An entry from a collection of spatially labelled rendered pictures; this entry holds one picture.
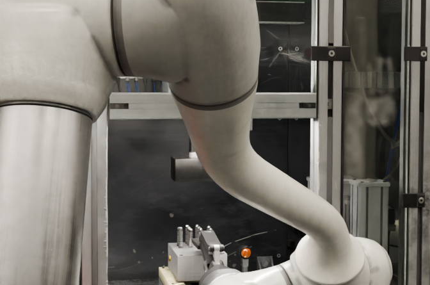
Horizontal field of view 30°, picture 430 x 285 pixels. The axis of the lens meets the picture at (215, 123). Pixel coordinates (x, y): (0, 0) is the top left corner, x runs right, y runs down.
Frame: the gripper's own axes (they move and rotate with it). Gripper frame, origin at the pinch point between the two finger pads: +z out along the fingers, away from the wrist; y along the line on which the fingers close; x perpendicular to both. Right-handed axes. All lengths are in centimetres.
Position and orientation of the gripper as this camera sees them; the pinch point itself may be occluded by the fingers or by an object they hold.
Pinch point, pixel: (201, 265)
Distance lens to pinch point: 155.2
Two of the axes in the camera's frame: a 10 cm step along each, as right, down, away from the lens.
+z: -2.0, -0.5, 9.8
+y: 0.0, -10.0, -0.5
